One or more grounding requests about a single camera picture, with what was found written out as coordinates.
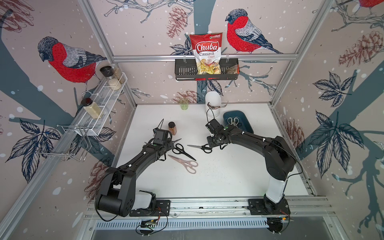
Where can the teal plastic storage box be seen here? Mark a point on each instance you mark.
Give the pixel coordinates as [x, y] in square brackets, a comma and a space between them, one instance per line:
[244, 123]

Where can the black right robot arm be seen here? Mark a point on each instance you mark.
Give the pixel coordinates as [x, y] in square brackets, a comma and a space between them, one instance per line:
[278, 156]

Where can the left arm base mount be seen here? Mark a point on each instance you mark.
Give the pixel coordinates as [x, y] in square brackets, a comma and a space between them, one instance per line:
[157, 208]

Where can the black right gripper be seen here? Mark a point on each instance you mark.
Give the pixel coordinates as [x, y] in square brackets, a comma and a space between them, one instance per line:
[211, 145]

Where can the glass jar behind on shelf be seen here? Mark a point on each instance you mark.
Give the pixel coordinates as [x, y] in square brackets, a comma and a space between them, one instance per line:
[118, 73]

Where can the wire rack hooks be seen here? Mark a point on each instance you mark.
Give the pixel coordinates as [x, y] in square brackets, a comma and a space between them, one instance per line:
[63, 149]

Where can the black-lid spice jar on shelf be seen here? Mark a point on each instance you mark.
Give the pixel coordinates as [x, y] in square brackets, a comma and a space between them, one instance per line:
[113, 82]

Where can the yellow spice jar on shelf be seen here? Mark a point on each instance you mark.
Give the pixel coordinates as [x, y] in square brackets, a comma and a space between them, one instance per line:
[91, 108]

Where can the green glass cup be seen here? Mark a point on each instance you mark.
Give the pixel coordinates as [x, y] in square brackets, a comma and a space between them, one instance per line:
[184, 103]

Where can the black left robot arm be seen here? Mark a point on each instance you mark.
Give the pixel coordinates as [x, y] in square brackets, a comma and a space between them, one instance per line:
[117, 191]

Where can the large black scissors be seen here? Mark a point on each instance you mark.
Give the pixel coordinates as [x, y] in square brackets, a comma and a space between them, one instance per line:
[179, 150]

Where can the red Chuba chips bag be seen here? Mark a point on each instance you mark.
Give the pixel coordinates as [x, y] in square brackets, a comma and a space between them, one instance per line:
[207, 52]

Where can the black wall basket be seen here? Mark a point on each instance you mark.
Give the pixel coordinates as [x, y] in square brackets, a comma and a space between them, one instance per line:
[189, 70]

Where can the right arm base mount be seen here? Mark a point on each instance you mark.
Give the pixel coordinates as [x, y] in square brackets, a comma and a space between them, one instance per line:
[264, 206]

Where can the white cylindrical utensil holder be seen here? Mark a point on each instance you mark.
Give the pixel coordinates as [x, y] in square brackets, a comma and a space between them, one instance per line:
[213, 104]

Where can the circuit board with wires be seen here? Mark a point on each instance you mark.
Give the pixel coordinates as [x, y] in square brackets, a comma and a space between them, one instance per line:
[150, 227]

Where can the red pepper spice jar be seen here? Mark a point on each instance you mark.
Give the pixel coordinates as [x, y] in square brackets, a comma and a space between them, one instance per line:
[172, 128]

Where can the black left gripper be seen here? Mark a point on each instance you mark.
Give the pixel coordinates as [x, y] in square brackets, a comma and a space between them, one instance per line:
[170, 144]

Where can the pink kitchen scissors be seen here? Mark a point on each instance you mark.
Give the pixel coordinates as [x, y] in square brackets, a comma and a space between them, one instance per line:
[190, 166]

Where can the white wire wall shelf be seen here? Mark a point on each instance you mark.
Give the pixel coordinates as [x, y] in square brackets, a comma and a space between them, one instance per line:
[105, 98]

